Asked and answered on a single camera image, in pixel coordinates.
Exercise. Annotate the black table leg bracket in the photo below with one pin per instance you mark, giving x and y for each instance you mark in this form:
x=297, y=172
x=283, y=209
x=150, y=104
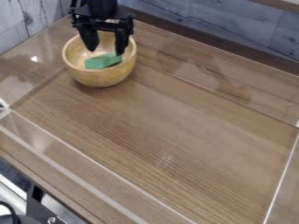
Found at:
x=36, y=210

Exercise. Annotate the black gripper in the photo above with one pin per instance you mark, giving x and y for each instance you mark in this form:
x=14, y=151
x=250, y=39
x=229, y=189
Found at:
x=102, y=15

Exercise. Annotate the green rectangular stick block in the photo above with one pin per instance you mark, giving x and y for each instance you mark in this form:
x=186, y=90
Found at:
x=102, y=61

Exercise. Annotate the clear acrylic tray wall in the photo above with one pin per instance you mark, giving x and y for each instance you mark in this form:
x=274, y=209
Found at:
x=183, y=145

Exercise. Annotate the wooden bowl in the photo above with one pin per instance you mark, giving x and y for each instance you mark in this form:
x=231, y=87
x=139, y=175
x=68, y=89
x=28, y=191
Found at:
x=98, y=78

